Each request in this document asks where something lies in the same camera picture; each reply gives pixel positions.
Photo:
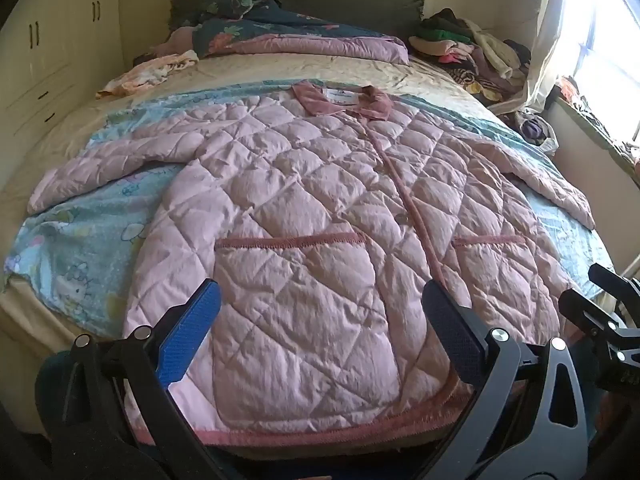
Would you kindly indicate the dark floral quilt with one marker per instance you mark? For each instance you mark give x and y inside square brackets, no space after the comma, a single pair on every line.
[300,35]

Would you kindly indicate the cream wardrobe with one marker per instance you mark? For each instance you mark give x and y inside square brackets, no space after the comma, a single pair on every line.
[55,40]

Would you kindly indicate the window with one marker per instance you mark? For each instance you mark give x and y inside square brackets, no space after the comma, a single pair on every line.
[615,35]

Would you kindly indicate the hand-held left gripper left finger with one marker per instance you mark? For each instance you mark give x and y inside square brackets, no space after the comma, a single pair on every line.
[189,332]

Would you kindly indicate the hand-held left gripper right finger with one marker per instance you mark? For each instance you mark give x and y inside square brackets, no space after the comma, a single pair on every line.
[452,332]

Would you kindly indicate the clothes on windowsill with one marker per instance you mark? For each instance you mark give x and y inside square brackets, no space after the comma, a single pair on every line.
[600,115]

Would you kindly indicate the cream curtain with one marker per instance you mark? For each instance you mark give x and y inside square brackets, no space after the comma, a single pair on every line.
[550,35]

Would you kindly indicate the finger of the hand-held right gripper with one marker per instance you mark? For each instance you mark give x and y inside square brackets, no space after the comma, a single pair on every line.
[617,282]
[587,312]

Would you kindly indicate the peach floral cloth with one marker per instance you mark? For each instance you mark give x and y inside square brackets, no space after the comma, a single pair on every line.
[150,70]

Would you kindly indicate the pile of mixed clothes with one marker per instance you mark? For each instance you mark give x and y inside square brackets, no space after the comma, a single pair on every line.
[475,50]

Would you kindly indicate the pink cloth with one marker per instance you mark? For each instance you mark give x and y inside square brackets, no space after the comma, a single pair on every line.
[175,40]

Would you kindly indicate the pink quilted jacket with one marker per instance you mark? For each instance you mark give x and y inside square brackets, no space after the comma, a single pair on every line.
[320,195]

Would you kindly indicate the bed with beige sheet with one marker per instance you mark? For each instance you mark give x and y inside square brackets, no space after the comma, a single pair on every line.
[260,67]

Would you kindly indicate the blue cartoon printed blanket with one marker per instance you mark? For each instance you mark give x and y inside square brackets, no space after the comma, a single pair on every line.
[75,245]

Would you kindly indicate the grey headboard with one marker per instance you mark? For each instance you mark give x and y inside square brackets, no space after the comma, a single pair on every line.
[340,0]

